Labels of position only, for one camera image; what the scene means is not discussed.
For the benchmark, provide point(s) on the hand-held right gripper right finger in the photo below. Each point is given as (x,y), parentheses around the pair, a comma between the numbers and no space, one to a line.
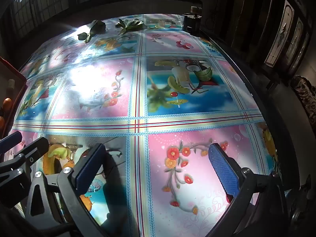
(223,170)

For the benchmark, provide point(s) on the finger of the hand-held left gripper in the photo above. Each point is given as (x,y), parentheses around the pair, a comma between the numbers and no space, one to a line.
(34,147)
(9,140)

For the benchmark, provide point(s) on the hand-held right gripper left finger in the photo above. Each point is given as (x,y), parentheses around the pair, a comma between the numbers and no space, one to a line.
(88,169)

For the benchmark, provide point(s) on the red tray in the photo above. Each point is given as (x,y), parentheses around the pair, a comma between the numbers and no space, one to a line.
(21,79)

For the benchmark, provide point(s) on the fruit-print tablecloth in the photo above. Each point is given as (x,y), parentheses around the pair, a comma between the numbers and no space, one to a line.
(172,118)

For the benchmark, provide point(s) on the carved wooden furniture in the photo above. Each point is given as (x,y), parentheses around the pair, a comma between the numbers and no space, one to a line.
(306,96)

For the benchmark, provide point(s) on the green leaf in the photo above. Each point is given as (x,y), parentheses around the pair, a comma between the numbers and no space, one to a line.
(97,27)

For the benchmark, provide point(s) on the barred window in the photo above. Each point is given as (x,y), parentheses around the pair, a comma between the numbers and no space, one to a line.
(49,0)

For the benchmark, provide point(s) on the stained glass door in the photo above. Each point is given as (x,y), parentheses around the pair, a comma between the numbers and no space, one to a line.
(284,34)

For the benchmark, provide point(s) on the black box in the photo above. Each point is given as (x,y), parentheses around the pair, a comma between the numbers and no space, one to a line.
(191,23)

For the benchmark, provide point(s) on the bunch of green leaves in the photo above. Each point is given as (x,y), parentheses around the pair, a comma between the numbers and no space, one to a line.
(130,24)

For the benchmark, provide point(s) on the small tan cup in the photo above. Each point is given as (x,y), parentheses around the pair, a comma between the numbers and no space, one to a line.
(196,10)

